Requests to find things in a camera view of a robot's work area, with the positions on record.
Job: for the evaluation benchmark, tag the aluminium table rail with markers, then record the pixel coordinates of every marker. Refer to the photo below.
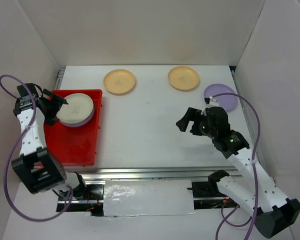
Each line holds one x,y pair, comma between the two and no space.
157,173

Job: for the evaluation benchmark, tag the cream bear plate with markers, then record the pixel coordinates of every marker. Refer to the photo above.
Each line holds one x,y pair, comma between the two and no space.
79,98

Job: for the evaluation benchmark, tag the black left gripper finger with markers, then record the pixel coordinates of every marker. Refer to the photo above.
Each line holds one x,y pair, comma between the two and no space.
55,98
50,114

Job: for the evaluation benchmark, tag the white foam cover panel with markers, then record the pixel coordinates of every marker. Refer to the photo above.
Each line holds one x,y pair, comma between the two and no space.
148,198

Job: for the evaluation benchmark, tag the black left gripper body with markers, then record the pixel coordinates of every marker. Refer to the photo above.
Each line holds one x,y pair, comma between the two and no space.
40,98

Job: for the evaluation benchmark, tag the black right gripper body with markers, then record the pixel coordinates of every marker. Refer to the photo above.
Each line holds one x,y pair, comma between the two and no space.
206,129

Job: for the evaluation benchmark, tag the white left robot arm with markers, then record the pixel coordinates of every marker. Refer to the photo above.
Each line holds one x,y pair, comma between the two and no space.
37,168

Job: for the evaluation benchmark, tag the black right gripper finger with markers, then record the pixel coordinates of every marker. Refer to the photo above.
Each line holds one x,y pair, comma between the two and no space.
190,115
195,130

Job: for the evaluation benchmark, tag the red plastic bin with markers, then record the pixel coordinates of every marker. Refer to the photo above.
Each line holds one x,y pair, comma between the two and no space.
75,146

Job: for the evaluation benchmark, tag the purple bear plate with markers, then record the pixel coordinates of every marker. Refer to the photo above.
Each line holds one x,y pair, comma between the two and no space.
228,102
85,121

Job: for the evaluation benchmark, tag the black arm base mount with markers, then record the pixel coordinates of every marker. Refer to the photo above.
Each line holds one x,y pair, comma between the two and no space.
202,191

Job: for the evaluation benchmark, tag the orange plate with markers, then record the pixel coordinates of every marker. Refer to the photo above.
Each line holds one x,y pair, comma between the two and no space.
183,78
119,81

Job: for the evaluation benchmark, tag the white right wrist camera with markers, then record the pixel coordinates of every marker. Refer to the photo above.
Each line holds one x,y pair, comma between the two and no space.
211,102

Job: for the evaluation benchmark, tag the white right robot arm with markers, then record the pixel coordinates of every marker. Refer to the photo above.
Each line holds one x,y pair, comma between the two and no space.
273,211

